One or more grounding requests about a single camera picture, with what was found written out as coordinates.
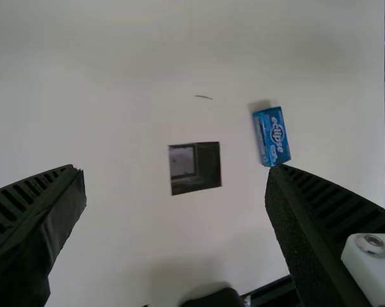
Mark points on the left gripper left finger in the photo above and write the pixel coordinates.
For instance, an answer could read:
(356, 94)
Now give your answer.
(26, 224)

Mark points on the small square scanner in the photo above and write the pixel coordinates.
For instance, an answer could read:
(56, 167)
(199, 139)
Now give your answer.
(195, 168)

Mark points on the blue box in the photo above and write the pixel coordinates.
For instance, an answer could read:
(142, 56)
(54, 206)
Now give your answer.
(272, 136)

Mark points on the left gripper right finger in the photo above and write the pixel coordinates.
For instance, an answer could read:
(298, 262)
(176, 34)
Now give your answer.
(314, 230)

